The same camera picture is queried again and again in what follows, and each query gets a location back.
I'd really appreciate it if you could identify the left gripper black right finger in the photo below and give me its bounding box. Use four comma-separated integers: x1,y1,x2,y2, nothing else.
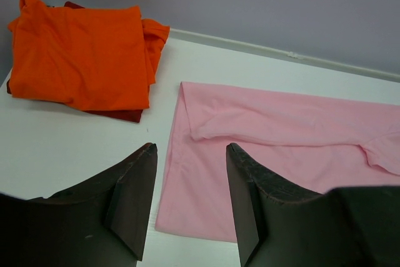
226,143,399,266

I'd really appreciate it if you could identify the folded orange t shirt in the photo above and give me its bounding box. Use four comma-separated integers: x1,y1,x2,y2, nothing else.
8,0,170,112

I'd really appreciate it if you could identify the pink t shirt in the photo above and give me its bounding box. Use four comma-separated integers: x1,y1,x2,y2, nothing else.
155,82,399,242

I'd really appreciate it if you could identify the folded dark red shirt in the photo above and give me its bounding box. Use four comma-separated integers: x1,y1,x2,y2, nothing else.
6,1,143,123

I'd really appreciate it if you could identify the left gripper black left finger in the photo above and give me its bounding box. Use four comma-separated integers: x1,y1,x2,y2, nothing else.
1,143,158,266

